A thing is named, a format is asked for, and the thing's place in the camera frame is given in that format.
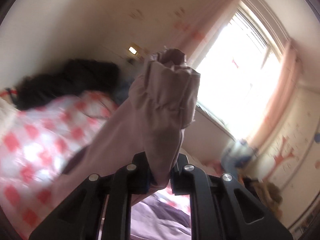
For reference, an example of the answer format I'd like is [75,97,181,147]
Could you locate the black garment on bed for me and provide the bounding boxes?
[11,59,120,111]

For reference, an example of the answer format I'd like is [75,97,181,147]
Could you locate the bright bedroom window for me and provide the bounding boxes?
[196,10,281,140]

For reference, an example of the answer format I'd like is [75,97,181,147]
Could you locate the pink checkered bed cover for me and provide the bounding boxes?
[1,92,117,239]

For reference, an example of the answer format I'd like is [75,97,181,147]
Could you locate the white wardrobe with tree decal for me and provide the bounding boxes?
[257,89,319,229]

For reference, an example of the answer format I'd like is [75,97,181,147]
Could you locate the dark clothes pile by bed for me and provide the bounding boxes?
[242,177,283,220]

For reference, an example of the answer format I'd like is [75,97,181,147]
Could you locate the lilac purple padded jacket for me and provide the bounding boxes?
[53,48,200,239]

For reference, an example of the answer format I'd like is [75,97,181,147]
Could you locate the pink window curtain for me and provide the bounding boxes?
[169,0,301,148]

